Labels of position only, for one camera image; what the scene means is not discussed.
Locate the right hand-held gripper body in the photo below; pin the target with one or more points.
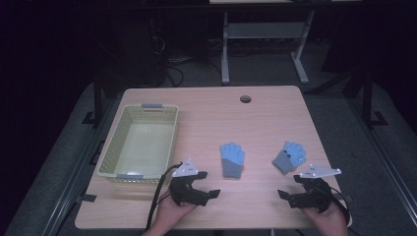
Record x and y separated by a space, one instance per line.
316 193

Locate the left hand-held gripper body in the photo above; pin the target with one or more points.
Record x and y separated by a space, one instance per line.
185 190

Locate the blue knit glove with dots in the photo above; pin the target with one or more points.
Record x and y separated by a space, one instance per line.
288 159

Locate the plain blue knit glove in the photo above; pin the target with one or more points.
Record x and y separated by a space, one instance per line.
232 160

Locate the pale yellow perforated plastic basket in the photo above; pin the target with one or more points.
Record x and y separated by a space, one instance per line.
144 144

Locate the person's right hand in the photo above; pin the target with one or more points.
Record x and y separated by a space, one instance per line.
327 221

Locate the person's left hand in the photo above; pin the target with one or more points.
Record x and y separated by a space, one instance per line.
168 216

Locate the black metal stand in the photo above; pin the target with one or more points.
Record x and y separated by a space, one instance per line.
97 98
369 98

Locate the grey table edge bracket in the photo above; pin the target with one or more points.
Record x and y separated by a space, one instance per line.
87 198

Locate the white metal table frame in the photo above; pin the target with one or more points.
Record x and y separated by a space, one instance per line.
264 31

